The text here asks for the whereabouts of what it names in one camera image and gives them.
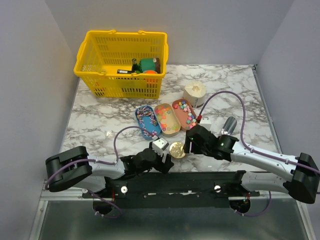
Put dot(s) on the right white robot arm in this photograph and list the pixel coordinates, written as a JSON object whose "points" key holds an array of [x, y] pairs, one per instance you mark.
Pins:
{"points": [[297, 176]]}

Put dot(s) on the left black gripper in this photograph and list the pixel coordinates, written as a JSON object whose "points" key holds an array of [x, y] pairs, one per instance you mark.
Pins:
{"points": [[163, 167]]}

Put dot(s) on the orange ball in basket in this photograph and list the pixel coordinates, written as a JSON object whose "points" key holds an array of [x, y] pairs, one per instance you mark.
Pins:
{"points": [[150, 72]]}

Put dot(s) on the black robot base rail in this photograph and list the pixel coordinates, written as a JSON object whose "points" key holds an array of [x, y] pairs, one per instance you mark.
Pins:
{"points": [[175, 189]]}

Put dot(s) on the black rectangular pack in basket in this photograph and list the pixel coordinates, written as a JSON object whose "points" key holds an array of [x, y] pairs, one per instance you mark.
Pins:
{"points": [[121, 71]]}

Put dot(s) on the green box in basket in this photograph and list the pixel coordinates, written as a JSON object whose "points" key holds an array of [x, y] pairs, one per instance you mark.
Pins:
{"points": [[147, 64]]}

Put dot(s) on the silver metal scoop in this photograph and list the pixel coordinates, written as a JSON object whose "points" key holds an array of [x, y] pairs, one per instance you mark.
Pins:
{"points": [[229, 126]]}

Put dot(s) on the aluminium frame rail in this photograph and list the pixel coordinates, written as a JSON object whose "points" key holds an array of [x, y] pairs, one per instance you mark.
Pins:
{"points": [[71, 194]]}

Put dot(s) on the yellow plastic shopping basket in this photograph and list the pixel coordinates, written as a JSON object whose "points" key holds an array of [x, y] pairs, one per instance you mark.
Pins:
{"points": [[103, 52]]}

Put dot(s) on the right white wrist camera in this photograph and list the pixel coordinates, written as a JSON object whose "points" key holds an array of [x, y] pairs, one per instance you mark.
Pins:
{"points": [[206, 123]]}

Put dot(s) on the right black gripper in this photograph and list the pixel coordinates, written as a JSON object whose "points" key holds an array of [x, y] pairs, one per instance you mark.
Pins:
{"points": [[193, 148]]}

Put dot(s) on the beige tray of gummy candies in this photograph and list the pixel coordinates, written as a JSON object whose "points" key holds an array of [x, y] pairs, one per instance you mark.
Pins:
{"points": [[169, 124]]}

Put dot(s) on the wrapped toilet paper roll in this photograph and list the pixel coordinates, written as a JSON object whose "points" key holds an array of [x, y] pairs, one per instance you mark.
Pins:
{"points": [[194, 92]]}

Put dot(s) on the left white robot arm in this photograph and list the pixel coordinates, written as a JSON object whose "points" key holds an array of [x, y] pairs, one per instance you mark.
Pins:
{"points": [[74, 168]]}

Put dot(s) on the gold rimmed jar lid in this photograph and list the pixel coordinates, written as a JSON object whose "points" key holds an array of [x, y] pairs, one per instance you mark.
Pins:
{"points": [[176, 150]]}

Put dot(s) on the pink tray of star candies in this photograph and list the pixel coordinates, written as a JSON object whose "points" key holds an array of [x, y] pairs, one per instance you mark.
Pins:
{"points": [[185, 114]]}

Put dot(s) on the blue tray of striped candies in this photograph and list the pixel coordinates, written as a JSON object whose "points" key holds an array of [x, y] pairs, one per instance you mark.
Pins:
{"points": [[147, 120]]}

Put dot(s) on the green glass bottle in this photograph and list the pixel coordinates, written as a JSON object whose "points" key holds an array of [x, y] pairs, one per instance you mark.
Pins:
{"points": [[135, 67]]}

